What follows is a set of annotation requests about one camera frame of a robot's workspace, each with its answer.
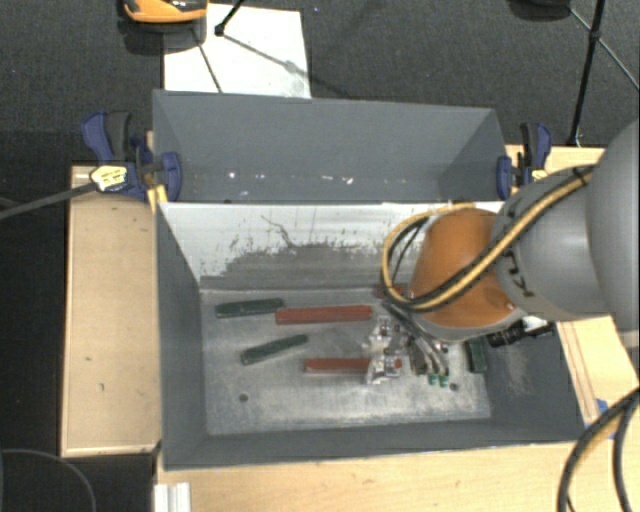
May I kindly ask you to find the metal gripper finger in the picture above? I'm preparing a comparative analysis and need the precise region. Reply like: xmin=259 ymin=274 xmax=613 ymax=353
xmin=362 ymin=354 xmax=405 ymax=386
xmin=363 ymin=316 xmax=400 ymax=352

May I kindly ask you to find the dark green flat block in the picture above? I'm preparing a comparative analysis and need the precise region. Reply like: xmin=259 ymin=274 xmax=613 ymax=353
xmin=214 ymin=297 xmax=286 ymax=320
xmin=464 ymin=336 xmax=489 ymax=374
xmin=240 ymin=333 xmax=310 ymax=366

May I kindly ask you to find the grey metal bin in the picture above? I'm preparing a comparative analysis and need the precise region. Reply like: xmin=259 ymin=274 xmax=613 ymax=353
xmin=149 ymin=88 xmax=587 ymax=471

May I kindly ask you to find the pale wood flat board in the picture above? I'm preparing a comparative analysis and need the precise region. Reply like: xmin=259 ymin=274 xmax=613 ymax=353
xmin=59 ymin=163 xmax=164 ymax=459

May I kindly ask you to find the black cylinder on white bracket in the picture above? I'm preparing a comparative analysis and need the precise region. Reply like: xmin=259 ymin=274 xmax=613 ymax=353
xmin=486 ymin=319 xmax=556 ymax=349

